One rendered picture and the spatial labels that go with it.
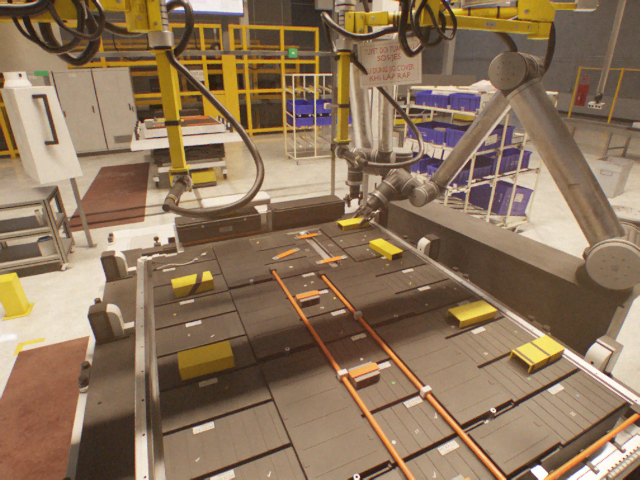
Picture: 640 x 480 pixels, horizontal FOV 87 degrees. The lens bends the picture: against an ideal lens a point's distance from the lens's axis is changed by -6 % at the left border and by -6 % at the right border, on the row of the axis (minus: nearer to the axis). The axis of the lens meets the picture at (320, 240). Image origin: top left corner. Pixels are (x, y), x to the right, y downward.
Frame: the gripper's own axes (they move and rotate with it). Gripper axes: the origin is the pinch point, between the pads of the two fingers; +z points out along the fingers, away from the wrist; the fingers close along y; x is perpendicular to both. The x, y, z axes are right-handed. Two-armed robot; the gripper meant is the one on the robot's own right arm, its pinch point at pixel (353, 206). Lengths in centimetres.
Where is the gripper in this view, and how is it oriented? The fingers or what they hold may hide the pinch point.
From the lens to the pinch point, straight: 265.5
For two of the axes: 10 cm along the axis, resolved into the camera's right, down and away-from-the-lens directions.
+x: -5.2, -3.6, 7.7
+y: 8.6, -2.2, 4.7
